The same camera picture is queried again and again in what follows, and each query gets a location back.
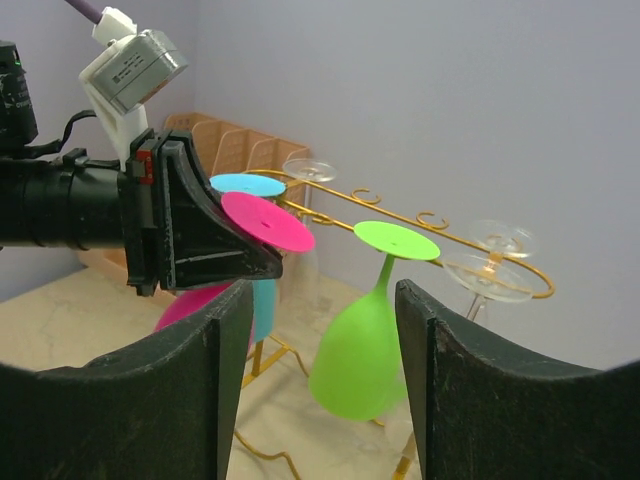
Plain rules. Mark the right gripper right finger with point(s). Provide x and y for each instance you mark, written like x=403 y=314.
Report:
x=484 y=407

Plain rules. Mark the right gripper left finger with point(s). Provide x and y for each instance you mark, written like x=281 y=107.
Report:
x=163 y=407

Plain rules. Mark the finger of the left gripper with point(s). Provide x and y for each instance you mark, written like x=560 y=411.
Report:
x=200 y=245

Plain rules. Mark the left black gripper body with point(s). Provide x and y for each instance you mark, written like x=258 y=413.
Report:
x=82 y=204

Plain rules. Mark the pink plastic goblet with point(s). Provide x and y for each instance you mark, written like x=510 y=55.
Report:
x=267 y=222

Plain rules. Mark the blue plastic goblet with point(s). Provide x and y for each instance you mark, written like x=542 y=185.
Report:
x=264 y=291

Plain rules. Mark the green plastic goblet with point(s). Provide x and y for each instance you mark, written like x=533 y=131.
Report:
x=356 y=373

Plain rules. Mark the short clear wine glass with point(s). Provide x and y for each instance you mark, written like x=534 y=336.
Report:
x=487 y=279

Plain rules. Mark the tall clear flute glass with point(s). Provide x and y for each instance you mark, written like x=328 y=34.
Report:
x=506 y=239

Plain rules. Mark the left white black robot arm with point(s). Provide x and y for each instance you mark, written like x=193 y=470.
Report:
x=18 y=123

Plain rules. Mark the peach plastic file organizer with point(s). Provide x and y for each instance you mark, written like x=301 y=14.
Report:
x=224 y=147

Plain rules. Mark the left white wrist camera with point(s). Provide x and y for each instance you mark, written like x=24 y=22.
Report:
x=134 y=65

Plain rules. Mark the gold wire glass rack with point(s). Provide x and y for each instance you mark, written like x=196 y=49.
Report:
x=447 y=243

